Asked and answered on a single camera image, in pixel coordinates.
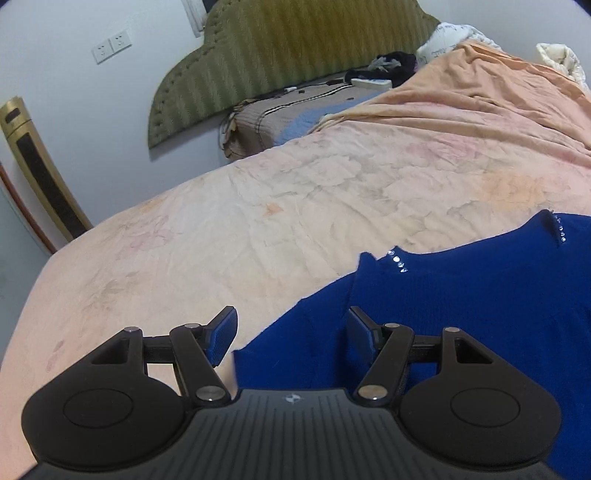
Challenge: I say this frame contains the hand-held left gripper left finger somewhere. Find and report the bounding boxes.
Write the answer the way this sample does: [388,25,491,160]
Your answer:
[90,305,240,408]

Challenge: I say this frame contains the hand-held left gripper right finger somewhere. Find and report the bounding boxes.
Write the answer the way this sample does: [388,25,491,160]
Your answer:
[347,305,491,408]

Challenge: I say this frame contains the blue beaded sweater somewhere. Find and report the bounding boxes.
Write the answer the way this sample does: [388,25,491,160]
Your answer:
[231,210,591,480]

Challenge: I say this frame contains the dark clothes pile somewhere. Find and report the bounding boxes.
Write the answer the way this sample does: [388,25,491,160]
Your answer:
[345,51,419,85]

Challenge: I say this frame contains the pink floral bed sheet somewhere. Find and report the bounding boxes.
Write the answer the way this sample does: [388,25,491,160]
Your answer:
[0,121,591,480]

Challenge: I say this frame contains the brown striped pillow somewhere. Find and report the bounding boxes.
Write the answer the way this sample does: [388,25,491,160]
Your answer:
[221,82,394,161]

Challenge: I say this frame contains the gold tower fan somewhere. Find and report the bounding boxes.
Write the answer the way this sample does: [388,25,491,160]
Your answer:
[0,95,94,244]

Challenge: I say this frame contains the peach blanket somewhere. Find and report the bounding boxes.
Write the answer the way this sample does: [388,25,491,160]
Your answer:
[318,40,591,154]

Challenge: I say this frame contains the green striped headboard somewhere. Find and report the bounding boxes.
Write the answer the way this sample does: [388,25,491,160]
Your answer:
[147,0,442,149]

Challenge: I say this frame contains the white printed pillow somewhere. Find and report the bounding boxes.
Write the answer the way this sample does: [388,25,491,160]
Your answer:
[415,20,505,71]

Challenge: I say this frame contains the brown door frame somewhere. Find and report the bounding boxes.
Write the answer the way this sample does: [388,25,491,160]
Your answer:
[0,161,52,256]

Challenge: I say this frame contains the white wall socket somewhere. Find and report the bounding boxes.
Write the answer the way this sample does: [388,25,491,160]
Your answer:
[109,28,133,52]
[90,39,112,65]

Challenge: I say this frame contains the white framed wall panel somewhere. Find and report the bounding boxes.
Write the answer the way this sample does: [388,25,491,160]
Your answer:
[182,0,209,38]

